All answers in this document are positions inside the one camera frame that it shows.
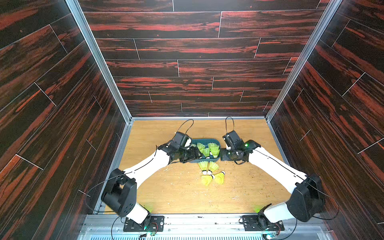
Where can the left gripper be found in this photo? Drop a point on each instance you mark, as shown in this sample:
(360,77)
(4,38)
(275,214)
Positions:
(193,154)

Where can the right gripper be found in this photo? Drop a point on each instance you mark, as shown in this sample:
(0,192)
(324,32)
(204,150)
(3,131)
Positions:
(227,154)

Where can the yellow shuttlecock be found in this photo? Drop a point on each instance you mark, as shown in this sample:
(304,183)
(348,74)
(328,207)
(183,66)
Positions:
(204,167)
(219,178)
(207,179)
(213,146)
(206,152)
(215,153)
(213,166)
(201,146)

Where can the teal plastic storage box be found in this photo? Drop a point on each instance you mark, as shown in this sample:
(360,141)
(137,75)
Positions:
(205,142)

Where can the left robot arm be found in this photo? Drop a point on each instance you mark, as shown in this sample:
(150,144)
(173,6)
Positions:
(120,192)

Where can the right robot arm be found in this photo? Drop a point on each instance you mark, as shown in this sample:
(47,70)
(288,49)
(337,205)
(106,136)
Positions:
(307,197)

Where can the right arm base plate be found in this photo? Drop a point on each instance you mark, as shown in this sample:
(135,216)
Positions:
(259,222)

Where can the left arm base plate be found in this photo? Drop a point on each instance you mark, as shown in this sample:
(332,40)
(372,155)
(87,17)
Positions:
(153,223)

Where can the aluminium front rail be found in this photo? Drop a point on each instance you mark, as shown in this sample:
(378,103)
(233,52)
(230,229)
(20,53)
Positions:
(198,227)

